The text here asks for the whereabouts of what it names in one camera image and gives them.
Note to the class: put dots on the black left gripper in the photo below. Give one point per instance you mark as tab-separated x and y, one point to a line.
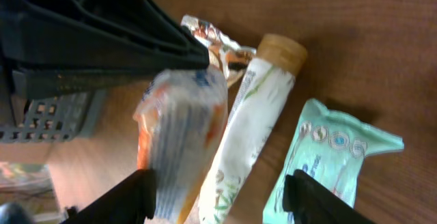
57	47

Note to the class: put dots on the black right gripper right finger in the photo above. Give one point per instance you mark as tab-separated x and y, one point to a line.
312	203

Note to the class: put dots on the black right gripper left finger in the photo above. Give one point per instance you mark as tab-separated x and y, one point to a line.
132	201

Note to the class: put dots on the teal wipes packet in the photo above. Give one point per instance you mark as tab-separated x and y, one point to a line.
330	146

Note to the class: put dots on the orange white snack packet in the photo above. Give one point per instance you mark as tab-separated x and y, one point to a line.
181	120

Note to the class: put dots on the white tube gold cap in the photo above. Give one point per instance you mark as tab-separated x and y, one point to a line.
266	84

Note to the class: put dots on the beige grain pouch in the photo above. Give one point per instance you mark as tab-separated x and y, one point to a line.
224	53

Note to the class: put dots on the grey perforated plastic basket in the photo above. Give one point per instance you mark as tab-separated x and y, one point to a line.
56	119

